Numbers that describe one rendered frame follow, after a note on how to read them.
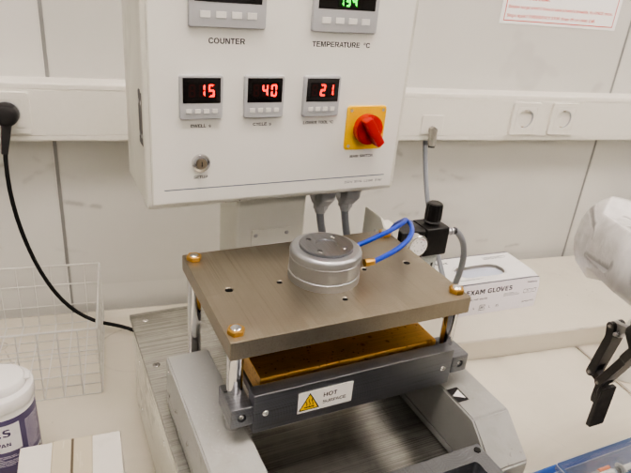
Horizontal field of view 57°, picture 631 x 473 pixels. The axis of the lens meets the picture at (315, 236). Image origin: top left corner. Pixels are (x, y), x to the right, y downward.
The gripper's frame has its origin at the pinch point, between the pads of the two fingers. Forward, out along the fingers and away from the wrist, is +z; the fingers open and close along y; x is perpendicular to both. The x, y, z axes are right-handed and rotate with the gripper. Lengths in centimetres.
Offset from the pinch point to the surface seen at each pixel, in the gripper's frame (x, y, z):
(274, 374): -54, -3, -21
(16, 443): -79, -28, 3
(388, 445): -39.4, -2.0, -8.0
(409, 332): -36.8, -5.1, -20.9
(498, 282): 9.3, -38.6, -1.5
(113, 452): -68, -20, 1
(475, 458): -36.3, 7.8, -14.6
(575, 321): 24.8, -30.4, 5.8
